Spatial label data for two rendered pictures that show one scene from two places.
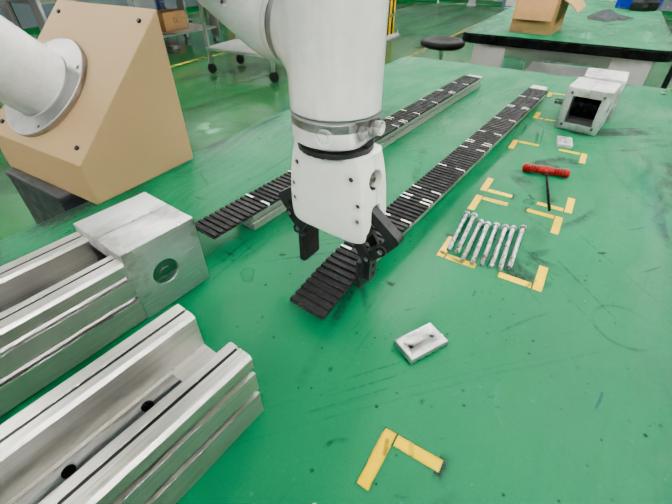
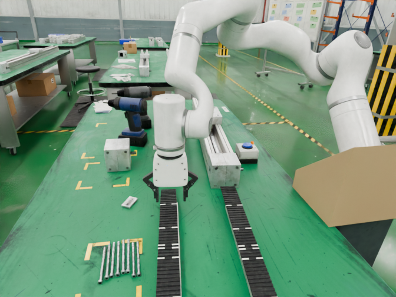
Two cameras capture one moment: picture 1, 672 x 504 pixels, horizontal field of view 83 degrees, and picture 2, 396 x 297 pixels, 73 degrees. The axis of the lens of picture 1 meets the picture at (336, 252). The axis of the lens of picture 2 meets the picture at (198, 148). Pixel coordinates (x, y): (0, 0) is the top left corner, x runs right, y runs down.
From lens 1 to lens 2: 102 cm
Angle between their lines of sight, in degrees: 104
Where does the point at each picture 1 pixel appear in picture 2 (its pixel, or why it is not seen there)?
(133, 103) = (320, 171)
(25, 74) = (339, 142)
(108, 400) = not seen: hidden behind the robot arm
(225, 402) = not seen: hidden behind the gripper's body
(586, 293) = (66, 254)
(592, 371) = (71, 221)
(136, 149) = (311, 188)
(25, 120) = not seen: hidden behind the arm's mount
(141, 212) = (227, 160)
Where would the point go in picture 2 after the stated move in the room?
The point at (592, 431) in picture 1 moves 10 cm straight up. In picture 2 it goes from (75, 206) to (69, 179)
